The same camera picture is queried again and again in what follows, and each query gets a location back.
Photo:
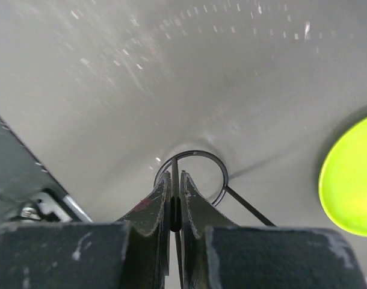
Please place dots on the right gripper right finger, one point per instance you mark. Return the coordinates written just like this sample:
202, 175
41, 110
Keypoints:
219, 254

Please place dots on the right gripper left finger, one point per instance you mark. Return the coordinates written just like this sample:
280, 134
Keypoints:
129, 253

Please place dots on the black wire ring stand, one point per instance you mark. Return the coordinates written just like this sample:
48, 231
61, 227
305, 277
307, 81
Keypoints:
200, 181

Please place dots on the lime green plate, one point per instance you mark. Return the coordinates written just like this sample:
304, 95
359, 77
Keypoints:
342, 182

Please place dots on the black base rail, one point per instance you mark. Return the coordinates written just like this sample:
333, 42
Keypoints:
28, 192

